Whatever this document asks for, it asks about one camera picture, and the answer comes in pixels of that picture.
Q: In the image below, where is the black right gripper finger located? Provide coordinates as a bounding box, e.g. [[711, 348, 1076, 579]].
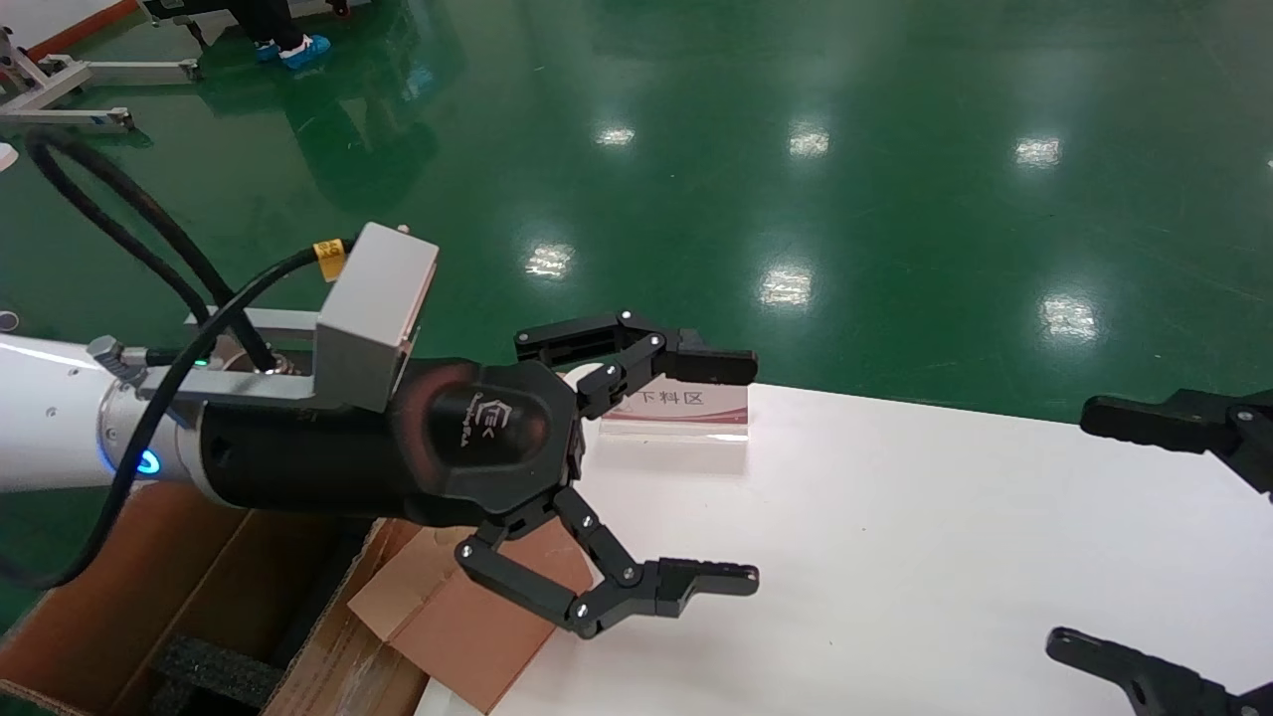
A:
[[1079, 388, 1273, 498], [1044, 626, 1273, 716]]

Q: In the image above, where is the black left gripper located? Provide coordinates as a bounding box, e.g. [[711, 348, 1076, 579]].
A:
[[199, 310, 761, 639]]

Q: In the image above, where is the large cardboard box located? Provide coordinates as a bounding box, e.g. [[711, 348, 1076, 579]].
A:
[[0, 482, 431, 716]]

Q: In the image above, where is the white pink table sign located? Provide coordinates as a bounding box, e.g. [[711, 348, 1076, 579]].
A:
[[597, 383, 750, 445]]

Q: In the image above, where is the black foam insert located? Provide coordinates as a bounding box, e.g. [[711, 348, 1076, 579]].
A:
[[149, 636, 286, 716]]

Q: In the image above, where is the person with blue shoe covers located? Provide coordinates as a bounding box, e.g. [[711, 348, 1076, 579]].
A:
[[231, 0, 332, 71]]

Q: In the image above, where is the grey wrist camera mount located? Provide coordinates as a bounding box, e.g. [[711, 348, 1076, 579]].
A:
[[139, 222, 441, 414]]

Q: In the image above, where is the thin black cable yellow tag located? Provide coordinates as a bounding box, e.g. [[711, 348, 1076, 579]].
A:
[[0, 239, 354, 590]]

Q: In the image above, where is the grey metal floor frame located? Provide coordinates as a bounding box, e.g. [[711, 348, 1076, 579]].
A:
[[0, 25, 202, 135]]

